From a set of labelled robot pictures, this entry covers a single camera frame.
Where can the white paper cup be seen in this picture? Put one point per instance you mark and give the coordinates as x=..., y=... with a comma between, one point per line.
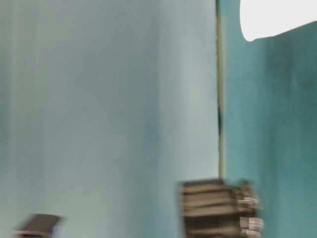
x=272, y=17

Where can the blue-green table cloth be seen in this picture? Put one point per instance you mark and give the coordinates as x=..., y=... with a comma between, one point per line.
x=272, y=124

